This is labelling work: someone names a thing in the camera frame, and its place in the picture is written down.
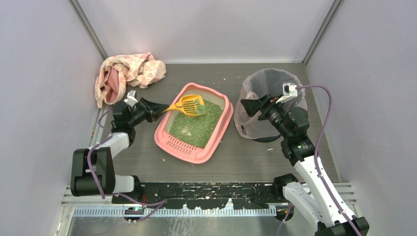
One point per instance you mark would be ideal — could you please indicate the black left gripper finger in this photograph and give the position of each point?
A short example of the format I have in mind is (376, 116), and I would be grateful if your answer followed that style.
(156, 115)
(155, 107)

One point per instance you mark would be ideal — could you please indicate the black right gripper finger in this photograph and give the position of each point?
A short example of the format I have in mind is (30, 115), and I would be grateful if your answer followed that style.
(251, 107)
(267, 100)

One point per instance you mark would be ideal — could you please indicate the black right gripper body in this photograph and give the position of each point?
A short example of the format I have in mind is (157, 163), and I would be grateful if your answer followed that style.
(262, 106)

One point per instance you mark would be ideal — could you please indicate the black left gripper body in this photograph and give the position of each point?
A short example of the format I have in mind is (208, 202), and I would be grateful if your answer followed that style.
(145, 109)

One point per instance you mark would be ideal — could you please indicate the pink plastic trash bag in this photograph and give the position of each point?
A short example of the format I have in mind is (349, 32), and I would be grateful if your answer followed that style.
(265, 81)

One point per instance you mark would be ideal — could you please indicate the orange litter scoop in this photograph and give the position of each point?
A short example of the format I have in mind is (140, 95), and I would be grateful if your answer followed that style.
(190, 105)

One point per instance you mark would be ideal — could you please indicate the dark round trash bin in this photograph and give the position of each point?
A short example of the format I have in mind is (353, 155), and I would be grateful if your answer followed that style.
(267, 139)

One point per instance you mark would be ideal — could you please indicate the pink litter box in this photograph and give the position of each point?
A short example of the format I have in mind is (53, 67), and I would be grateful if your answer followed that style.
(183, 150)

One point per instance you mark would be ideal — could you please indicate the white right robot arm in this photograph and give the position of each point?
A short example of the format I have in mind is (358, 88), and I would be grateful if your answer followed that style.
(319, 182)

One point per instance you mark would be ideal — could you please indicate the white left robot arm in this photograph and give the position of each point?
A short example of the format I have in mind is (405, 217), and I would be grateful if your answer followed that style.
(93, 171)

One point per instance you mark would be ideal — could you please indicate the green cat litter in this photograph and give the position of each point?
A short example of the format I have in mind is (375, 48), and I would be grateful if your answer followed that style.
(197, 131)

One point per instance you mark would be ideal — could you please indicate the pink floral cloth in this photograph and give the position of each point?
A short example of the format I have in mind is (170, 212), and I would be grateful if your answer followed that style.
(118, 72)

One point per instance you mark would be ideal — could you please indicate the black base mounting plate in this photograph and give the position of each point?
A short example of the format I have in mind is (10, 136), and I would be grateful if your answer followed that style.
(211, 195)

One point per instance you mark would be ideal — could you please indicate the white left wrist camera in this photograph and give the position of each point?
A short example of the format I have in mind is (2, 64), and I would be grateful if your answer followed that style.
(131, 100)

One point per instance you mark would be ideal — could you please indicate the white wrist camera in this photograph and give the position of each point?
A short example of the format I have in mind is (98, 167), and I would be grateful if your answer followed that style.
(289, 92)
(131, 100)

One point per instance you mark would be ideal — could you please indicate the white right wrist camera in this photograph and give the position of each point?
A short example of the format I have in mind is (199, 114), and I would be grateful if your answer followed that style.
(289, 92)

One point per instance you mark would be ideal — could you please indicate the aluminium front rail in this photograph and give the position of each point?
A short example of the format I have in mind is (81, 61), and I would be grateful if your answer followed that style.
(213, 209)

